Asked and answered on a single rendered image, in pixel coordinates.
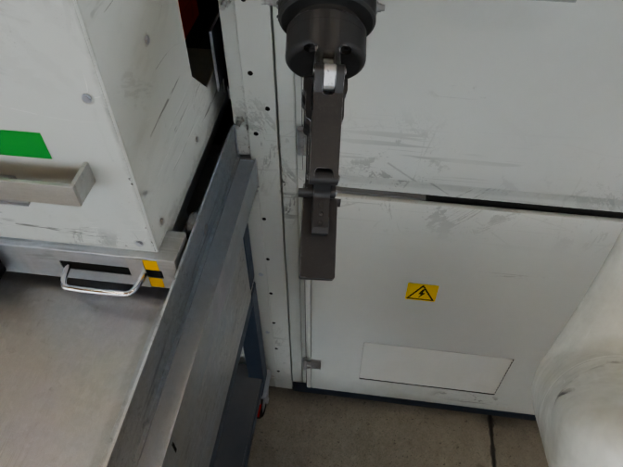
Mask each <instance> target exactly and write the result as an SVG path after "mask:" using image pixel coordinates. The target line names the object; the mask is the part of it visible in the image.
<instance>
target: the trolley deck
mask: <svg viewBox="0 0 623 467"><path fill-rule="evenodd" d="M215 158H216V157H207V159H206V162H205V165H204V167H203V170H202V172H201V174H200V176H199V179H198V181H197V186H196V188H195V191H194V193H193V195H192V197H191V200H190V202H189V205H188V208H187V213H188V216H189V214H190V213H191V212H192V211H196V209H197V205H198V203H199V200H200V198H201V196H202V193H203V190H204V188H205V185H206V182H207V180H208V178H209V176H210V171H211V169H212V166H213V163H214V161H215ZM257 188H258V174H257V165H256V159H255V158H254V160H247V159H240V160H239V163H238V166H237V169H236V172H235V177H234V179H233V182H232V185H231V188H230V191H229V194H228V197H227V199H226V202H225V205H224V208H223V211H222V216H221V218H220V221H219V224H218V227H217V230H216V233H215V235H214V238H213V241H212V244H211V247H210V252H209V254H208V257H207V260H206V263H205V266H204V269H203V272H202V274H201V277H200V280H199V283H198V286H197V291H196V293H195V296H194V299H193V302H192V305H191V308H190V310H189V313H188V316H187V319H186V322H185V325H184V329H183V332H182V335H181V338H180V341H179V344H178V347H177V349H176V352H175V355H174V358H173V361H172V366H171V368H170V371H169V374H168V377H167V380H166V383H165V386H164V388H163V391H162V394H161V397H160V400H159V404H158V407H157V410H156V413H155V416H154V419H153V422H152V424H151V427H150V430H149V433H148V436H147V439H146V443H145V446H144V449H143V452H142V455H141V458H140V461H139V463H138V466H137V467H178V463H179V460H180V457H181V454H182V450H183V447H184V442H185V438H186V435H187V431H188V428H189V424H190V422H191V418H192V415H193V411H194V408H195V405H196V402H197V396H198V392H199V389H200V386H201V383H202V379H203V376H204V372H205V370H206V366H207V363H208V359H209V356H210V351H211V347H212V344H213V340H214V337H215V334H216V331H217V327H218V324H219V320H220V318H221V314H222V311H223V305H224V302H225V299H226V296H227V292H228V289H229V285H230V283H231V279H232V276H233V272H234V269H235V264H236V260H237V257H238V253H239V250H240V247H241V244H242V240H243V237H244V233H245V230H246V227H247V224H248V218H249V214H250V211H251V208H252V205H253V201H254V198H255V195H256V192H257ZM60 278H61V277H58V276H49V275H41V274H32V273H23V272H14V271H6V272H5V273H4V275H3V276H2V278H1V280H0V467H98V466H99V463H100V462H101V459H102V456H103V454H104V451H105V449H106V446H107V443H108V440H109V437H110V435H111V432H112V429H113V427H114V424H115V422H116V420H117V417H118V415H119V412H120V409H121V405H122V402H123V401H124V398H125V396H126V393H127V390H128V388H129V385H130V382H131V381H132V378H133V376H134V371H135V369H136V366H137V363H138V361H139V359H140V356H141V354H142V351H143V349H144V346H145V343H146V340H147V337H148V335H149V332H150V329H151V327H152V324H153V322H154V320H155V317H156V315H157V312H158V309H159V305H160V303H161V300H162V298H163V296H164V293H165V290H166V288H162V287H154V286H152V287H147V286H141V287H140V288H139V290H138V291H137V292H136V293H135V294H133V295H132V296H130V297H110V296H100V295H91V294H84V293H76V292H71V291H66V290H64V289H62V288H61V286H60ZM67 284H69V285H76V286H82V287H91V288H99V289H108V290H120V291H128V290H130V289H131V288H132V287H133V286H134V285H133V284H119V283H111V282H102V281H93V280H84V279H76V278H68V280H67Z"/></svg>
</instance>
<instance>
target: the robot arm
mask: <svg viewBox="0 0 623 467"><path fill-rule="evenodd" d="M261 4H262V5H269V6H275V7H276V8H277V9H278V15H277V16H276V18H277V19H278V21H279V24H280V26H281V28H282V30H283V31H284V32H285V33H286V64H287V65H288V67H289V68H290V69H291V70H292V71H293V72H294V73H295V74H297V75H299V77H303V78H304V80H303V89H302V95H301V98H302V108H303V109H304V121H303V132H304V134H306V135H307V147H306V172H305V188H299V194H298V197H303V200H302V214H301V234H300V253H299V278H300V280H318V281H333V280H334V278H335V269H336V242H337V207H340V203H341V199H338V198H335V197H336V195H337V188H336V185H337V184H338V182H339V180H340V176H339V175H338V169H339V153H340V136H341V124H342V121H343V119H344V102H345V98H346V95H347V91H348V79H349V78H351V77H353V76H355V75H357V74H358V73H359V72H360V71H361V70H362V69H363V67H364V65H365V61H366V37H367V36H368V35H369V34H370V33H371V32H372V31H373V29H374V27H375V22H376V14H377V12H381V11H385V5H382V4H379V3H378V1H376V0H261ZM531 400H532V406H533V410H534V413H535V417H536V421H537V424H538V427H539V431H540V437H541V441H542V445H543V448H544V452H545V455H546V459H547V462H548V466H549V467H623V229H622V231H621V233H620V234H619V236H618V238H617V240H616V242H615V243H614V245H613V247H612V249H611V251H610V252H609V254H608V256H607V258H606V259H605V261H604V264H603V265H602V267H601V269H600V270H599V271H598V273H597V275H596V276H595V278H594V280H593V281H592V283H591V285H590V287H589V289H588V290H587V292H586V294H585V295H584V297H583V298H582V299H581V301H580V302H579V304H578V306H577V308H576V309H575V311H574V312H573V314H572V315H571V317H570V318H569V320H568V322H567V323H566V325H565V327H564V328H563V330H562V331H561V333H560V334H559V335H558V336H557V337H556V339H555V340H554V342H553V344H552V345H551V347H550V348H549V349H548V351H547V352H546V354H545V355H544V357H543V358H542V359H541V361H540V363H539V365H538V367H537V369H536V371H535V373H534V376H533V380H532V386H531Z"/></svg>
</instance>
